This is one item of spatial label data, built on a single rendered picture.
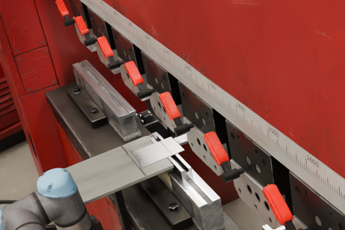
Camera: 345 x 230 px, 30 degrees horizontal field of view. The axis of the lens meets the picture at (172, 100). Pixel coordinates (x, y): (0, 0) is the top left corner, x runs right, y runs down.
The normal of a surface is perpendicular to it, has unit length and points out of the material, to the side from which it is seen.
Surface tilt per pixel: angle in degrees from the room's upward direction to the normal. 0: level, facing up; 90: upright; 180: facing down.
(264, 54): 90
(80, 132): 0
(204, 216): 90
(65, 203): 90
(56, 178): 6
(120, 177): 0
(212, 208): 90
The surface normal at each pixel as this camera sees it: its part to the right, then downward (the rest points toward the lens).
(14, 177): -0.18, -0.86
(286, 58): -0.89, 0.34
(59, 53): 0.42, 0.37
